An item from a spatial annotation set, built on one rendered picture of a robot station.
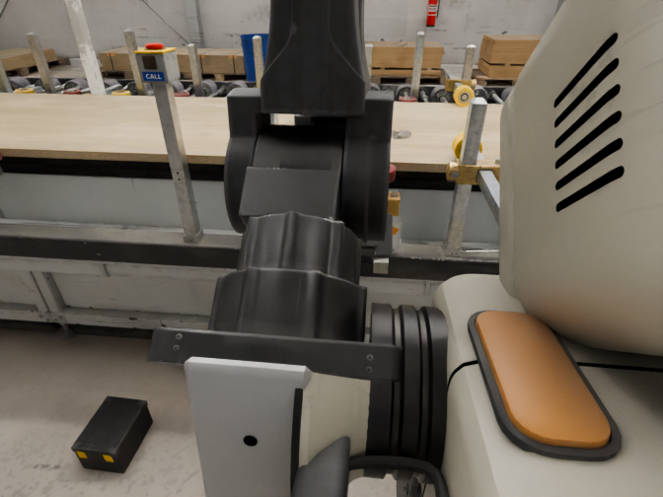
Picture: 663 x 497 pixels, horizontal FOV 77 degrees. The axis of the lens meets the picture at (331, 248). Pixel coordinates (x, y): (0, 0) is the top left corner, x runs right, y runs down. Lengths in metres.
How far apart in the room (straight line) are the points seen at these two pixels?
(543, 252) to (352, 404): 0.10
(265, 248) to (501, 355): 0.12
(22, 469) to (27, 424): 0.19
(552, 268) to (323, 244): 0.11
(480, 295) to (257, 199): 0.13
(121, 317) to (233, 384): 1.82
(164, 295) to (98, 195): 0.48
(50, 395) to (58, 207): 0.74
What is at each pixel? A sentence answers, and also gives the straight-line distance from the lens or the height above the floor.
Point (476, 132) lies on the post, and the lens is 1.09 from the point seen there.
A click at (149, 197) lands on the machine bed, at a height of 0.73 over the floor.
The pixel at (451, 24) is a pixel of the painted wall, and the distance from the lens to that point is 8.29.
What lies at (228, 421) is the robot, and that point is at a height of 1.20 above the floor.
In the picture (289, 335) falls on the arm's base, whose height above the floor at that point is 1.22.
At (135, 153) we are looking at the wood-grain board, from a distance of 1.48.
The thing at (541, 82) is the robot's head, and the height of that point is 1.32.
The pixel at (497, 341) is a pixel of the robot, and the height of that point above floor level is 1.23.
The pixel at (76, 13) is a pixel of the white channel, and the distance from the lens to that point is 2.38.
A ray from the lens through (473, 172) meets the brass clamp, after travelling 1.11.
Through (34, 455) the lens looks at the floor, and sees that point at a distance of 1.87.
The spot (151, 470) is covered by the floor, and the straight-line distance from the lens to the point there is 1.66.
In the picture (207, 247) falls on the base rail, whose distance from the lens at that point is 1.28.
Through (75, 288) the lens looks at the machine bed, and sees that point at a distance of 2.05.
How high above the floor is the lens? 1.35
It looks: 33 degrees down
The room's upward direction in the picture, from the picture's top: straight up
